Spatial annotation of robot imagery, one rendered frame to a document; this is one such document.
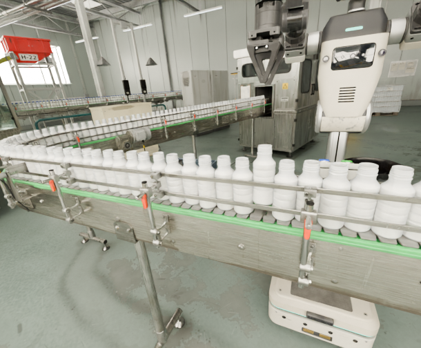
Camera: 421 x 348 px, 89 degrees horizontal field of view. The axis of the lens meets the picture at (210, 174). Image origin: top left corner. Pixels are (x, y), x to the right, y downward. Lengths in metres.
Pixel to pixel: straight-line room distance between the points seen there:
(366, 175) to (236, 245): 0.38
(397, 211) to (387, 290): 0.20
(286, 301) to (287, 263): 0.75
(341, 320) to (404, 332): 0.49
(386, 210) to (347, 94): 0.63
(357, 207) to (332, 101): 0.62
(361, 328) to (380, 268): 0.81
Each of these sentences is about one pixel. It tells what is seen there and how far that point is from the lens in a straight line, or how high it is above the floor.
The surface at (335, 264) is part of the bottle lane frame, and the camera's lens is 0.66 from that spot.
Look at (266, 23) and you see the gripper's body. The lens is 0.55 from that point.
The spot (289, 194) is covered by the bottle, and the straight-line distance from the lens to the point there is 0.58.
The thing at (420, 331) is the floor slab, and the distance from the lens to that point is 1.90.
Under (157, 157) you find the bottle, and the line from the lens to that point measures 0.72.
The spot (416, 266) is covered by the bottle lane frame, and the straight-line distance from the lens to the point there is 0.68.
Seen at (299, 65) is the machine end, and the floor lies 1.60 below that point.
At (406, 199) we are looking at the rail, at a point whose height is 1.11.
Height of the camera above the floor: 1.35
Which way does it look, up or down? 22 degrees down
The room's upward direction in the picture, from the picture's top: 5 degrees counter-clockwise
